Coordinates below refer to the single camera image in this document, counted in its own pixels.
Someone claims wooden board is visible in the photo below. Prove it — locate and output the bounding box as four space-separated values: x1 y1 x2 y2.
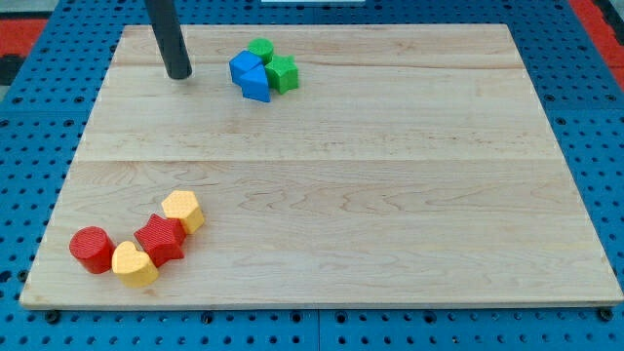
20 24 623 310

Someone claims blue cube block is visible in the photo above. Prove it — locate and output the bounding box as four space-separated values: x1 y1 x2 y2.
229 51 263 85

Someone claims green star block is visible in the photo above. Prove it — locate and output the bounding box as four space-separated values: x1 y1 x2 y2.
265 56 299 95

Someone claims blue triangle block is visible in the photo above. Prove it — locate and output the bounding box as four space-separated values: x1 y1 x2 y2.
240 65 270 102

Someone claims yellow hexagon block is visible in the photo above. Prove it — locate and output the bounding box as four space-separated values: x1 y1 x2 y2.
161 190 205 234

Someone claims green cylinder block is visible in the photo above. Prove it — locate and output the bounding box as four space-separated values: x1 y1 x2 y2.
248 37 274 64

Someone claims red star block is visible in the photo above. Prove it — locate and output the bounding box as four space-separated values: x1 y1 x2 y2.
135 214 186 267

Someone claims yellow heart block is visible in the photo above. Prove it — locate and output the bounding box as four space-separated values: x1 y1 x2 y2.
111 241 159 288

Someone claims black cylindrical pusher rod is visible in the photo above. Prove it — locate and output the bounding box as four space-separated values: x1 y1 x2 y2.
144 0 192 80

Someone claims red cylinder block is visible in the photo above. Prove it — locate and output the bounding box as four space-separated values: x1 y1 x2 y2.
68 226 116 274

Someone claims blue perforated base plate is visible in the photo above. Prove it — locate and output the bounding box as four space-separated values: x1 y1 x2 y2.
1 1 623 350

